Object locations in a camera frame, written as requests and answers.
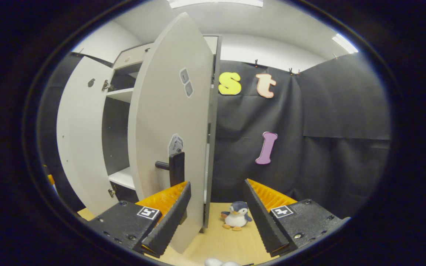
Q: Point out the long ceiling light panel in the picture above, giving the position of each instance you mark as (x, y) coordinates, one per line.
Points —
(216, 3)

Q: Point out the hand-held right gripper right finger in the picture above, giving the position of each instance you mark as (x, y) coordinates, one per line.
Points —
(263, 218)

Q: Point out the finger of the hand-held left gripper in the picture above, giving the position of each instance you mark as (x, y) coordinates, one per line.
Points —
(51, 179)

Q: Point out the grey cabinet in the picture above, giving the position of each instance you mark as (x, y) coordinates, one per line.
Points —
(117, 136)

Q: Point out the black backdrop cloth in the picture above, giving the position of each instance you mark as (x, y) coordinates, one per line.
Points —
(327, 111)

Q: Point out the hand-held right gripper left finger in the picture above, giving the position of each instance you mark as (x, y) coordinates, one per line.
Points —
(170, 221)

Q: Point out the grey cabinet door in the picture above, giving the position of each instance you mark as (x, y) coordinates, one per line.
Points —
(80, 140)
(161, 111)

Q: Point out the small ceiling light panel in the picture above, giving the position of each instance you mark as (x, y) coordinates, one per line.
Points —
(344, 43)

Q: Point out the penguin plush toy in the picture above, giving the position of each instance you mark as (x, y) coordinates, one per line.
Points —
(236, 218)

